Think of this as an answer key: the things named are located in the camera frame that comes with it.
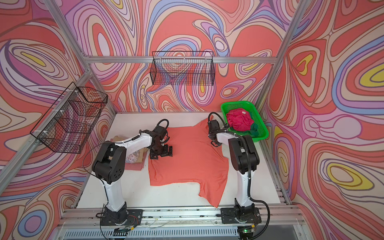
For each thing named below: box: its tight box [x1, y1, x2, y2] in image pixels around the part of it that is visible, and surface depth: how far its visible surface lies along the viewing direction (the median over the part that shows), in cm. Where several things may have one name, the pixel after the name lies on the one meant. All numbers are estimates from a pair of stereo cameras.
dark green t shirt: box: [241, 122, 259, 137], surface depth 103 cm
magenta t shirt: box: [226, 108, 254, 132], surface depth 108 cm
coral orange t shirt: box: [148, 119, 229, 208], surface depth 91 cm
